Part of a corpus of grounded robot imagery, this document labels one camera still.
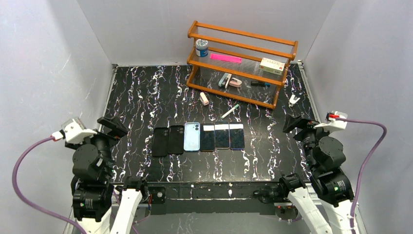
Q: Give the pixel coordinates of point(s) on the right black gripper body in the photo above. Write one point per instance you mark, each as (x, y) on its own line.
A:
(302, 128)

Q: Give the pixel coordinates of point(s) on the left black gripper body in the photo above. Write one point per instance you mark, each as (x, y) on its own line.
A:
(105, 133)

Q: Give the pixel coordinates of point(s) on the black phone case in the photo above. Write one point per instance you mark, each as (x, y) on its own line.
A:
(160, 142)
(176, 140)

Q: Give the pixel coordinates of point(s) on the light blue phone case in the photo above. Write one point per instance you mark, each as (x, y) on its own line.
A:
(192, 136)

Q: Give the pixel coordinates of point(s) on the phone with black screen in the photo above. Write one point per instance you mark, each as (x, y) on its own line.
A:
(207, 137)

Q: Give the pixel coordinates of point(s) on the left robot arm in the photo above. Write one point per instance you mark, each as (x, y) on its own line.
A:
(93, 168)

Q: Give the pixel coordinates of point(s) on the white staple remover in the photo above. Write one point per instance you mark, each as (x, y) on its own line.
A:
(293, 100)

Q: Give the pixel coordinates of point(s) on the black blue marker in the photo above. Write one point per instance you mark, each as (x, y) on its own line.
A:
(256, 83)

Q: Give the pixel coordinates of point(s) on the green white pen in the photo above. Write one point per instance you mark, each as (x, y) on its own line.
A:
(230, 111)

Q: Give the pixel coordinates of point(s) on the white red cardboard box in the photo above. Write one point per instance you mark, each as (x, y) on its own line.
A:
(272, 66)

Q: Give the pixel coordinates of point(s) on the orange wooden two-tier shelf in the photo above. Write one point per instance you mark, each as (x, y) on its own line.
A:
(251, 47)

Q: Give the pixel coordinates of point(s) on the pink white stapler on shelf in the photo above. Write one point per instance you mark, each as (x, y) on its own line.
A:
(234, 82)

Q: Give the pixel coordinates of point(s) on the teal white stapler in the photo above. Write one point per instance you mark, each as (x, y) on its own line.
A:
(224, 81)

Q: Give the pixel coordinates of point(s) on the small pink stapler on table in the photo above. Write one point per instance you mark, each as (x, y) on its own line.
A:
(204, 99)

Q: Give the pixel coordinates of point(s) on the pink flat ruler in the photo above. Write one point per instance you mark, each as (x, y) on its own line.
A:
(226, 58)

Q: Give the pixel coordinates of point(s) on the blue white round jar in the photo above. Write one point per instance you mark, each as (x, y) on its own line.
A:
(201, 48)

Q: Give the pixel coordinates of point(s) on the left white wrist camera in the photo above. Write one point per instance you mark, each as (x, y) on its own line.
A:
(73, 131)

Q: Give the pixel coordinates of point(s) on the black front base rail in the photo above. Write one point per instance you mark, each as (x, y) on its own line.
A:
(216, 197)

